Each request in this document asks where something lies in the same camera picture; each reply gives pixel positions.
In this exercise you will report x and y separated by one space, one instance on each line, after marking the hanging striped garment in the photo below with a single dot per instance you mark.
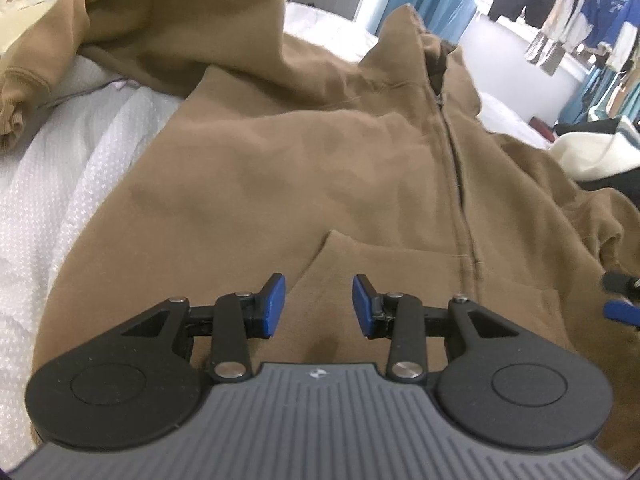
545 52

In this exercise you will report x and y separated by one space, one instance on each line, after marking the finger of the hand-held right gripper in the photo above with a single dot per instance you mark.
622 311
620 281

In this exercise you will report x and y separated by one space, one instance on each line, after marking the white textured bed cover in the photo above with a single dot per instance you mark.
60 160

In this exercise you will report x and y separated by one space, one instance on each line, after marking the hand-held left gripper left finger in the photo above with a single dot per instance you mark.
272 305

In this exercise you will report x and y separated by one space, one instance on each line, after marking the brown zip hoodie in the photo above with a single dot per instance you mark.
300 160

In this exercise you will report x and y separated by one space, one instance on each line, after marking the dark red small item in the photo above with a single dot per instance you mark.
542 129

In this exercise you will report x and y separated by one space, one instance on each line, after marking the hanging blue white jacket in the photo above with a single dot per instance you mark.
615 5

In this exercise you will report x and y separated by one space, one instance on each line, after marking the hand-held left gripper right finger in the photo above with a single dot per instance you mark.
364 305

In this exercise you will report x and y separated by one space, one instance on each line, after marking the cream garment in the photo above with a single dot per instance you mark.
590 155

